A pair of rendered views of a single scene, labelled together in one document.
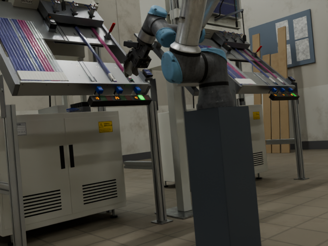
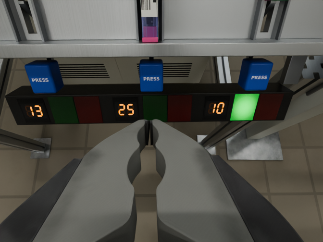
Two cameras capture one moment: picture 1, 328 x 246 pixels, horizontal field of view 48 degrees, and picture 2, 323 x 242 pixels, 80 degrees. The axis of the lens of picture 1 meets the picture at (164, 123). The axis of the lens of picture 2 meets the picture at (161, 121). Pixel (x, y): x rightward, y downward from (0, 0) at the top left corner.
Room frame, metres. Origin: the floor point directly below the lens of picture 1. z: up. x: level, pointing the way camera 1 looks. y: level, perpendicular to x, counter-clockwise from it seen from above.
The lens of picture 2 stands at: (1.71, 0.13, 0.88)
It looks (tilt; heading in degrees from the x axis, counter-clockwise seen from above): 73 degrees down; 36
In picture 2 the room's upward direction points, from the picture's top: 4 degrees clockwise
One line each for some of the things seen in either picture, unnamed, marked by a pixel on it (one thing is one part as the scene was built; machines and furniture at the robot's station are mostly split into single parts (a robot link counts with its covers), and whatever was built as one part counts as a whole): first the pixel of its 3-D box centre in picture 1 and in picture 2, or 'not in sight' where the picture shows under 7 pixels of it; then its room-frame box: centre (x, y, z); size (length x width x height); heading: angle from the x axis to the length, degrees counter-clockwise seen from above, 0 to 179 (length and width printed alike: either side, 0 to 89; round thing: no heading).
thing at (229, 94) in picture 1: (215, 96); not in sight; (1.46, -0.21, 0.60); 0.15 x 0.15 x 0.10
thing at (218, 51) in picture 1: (210, 66); not in sight; (1.45, -0.20, 0.72); 0.13 x 0.12 x 0.14; 118
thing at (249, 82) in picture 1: (223, 103); not in sight; (3.02, -0.49, 0.65); 1.01 x 0.73 x 1.29; 41
